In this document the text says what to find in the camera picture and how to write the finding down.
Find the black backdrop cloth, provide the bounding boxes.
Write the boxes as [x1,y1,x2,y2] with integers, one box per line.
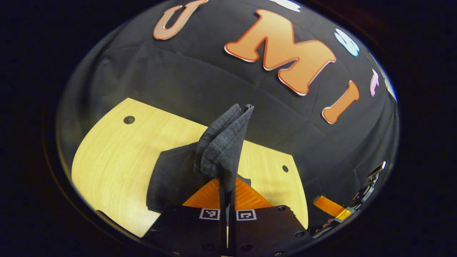
[55,0,400,238]

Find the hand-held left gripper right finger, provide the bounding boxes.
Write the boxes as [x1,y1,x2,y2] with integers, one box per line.
[230,177,312,256]

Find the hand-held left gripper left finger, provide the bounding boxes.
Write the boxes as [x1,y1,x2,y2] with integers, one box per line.
[142,178,228,256]

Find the dark grey jeans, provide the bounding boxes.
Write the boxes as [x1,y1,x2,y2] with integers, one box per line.
[146,104,255,215]

